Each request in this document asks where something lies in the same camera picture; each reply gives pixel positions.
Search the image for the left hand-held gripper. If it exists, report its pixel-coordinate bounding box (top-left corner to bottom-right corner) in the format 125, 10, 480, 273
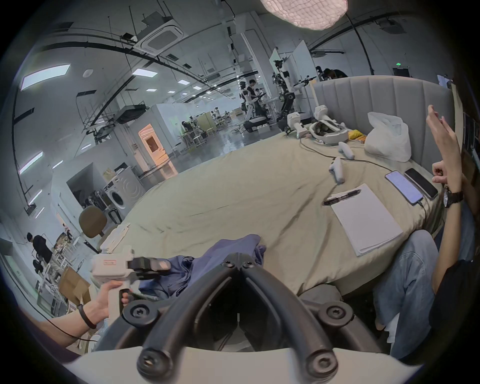
91, 245, 172, 320

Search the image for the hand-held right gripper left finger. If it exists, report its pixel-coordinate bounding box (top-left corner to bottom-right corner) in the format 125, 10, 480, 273
94, 253, 241, 381

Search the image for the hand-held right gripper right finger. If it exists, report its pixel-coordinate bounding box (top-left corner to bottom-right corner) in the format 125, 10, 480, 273
240, 253, 384, 381

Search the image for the dark blue shirt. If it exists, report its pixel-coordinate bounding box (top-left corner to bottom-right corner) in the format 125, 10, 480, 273
138, 234, 268, 301

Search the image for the person's left forearm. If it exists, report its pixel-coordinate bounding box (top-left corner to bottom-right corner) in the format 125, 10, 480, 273
37, 303, 99, 350

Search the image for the person's left hand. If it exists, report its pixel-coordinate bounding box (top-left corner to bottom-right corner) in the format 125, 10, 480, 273
82, 280, 121, 328

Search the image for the brown carton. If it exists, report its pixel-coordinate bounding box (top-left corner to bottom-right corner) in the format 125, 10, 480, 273
57, 265, 92, 306

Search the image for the brown round chair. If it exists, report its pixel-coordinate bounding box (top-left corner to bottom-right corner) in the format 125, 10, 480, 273
78, 205, 113, 254

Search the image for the white washing machine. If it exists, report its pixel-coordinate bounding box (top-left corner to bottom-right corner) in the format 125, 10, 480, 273
103, 166, 147, 222

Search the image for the stack of white paper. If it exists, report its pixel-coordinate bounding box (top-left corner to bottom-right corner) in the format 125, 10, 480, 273
330, 183, 404, 257

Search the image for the black pen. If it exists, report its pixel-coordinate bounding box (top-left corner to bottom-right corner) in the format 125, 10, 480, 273
322, 189, 362, 206

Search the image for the bed with beige sheet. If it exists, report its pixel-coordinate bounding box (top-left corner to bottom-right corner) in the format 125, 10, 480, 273
112, 127, 448, 298

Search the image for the phone with lit screen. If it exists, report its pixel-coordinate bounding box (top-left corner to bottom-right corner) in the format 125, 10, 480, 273
385, 170, 424, 206

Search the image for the phone with dark screen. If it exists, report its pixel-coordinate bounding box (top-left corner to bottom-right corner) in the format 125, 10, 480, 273
404, 167, 439, 200

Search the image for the white headset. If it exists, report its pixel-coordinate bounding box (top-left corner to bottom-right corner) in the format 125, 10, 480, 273
307, 105, 350, 145

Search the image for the spare hand-held gripper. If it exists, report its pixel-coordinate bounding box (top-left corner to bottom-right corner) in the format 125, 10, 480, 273
286, 111, 313, 140

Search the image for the white plastic bag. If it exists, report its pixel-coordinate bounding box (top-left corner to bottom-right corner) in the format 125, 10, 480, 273
364, 111, 412, 163

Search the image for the white robot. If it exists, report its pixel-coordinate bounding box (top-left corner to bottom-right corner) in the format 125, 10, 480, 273
238, 79, 271, 134

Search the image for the black robot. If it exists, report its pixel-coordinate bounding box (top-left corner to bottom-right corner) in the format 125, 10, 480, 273
271, 58, 317, 124

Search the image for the grey padded headboard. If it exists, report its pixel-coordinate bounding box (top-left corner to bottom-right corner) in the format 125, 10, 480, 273
310, 75, 457, 170

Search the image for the woven white arc lamp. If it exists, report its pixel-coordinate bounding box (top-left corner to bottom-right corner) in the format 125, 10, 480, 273
259, 0, 376, 76

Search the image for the black cable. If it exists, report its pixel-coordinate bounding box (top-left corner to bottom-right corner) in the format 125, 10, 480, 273
298, 137, 380, 166

